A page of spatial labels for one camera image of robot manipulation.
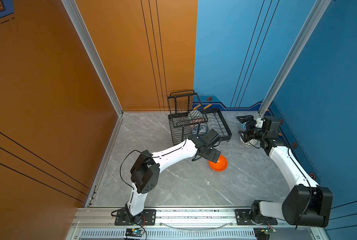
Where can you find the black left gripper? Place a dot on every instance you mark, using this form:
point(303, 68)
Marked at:
point(212, 157)

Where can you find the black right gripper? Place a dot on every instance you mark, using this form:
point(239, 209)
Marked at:
point(252, 123)

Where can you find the orange plastic bowl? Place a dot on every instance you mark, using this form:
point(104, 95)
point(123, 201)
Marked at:
point(220, 165)

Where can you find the green patterned ceramic bowl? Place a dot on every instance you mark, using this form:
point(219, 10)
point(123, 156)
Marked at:
point(195, 116)

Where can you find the white lattice patterned bowl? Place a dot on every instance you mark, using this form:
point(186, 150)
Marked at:
point(250, 143)

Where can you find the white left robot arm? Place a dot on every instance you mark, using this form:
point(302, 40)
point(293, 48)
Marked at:
point(145, 171)

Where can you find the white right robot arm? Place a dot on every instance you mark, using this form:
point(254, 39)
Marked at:
point(307, 204)

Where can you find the dark blue patterned bowl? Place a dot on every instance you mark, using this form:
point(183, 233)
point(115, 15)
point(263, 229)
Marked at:
point(242, 126)

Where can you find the circuit board right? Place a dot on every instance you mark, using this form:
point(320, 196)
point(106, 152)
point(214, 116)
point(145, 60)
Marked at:
point(263, 233)

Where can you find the green circuit board left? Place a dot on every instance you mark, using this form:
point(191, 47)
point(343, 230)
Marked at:
point(134, 234)

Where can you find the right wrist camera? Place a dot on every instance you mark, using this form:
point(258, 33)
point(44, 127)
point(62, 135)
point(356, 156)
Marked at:
point(259, 122)

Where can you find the black wire dish rack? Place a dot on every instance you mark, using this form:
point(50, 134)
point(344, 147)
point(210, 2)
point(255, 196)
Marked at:
point(180, 104)

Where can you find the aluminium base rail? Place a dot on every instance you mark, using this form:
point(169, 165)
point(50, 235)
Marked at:
point(183, 223)

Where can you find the aluminium corner post right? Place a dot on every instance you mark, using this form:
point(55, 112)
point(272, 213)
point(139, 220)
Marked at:
point(302, 38)

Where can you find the aluminium corner post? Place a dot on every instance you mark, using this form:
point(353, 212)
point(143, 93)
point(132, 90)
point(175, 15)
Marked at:
point(302, 38)
point(87, 41)

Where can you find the aluminium corner post left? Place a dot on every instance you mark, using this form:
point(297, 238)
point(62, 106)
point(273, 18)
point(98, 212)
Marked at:
point(87, 41)

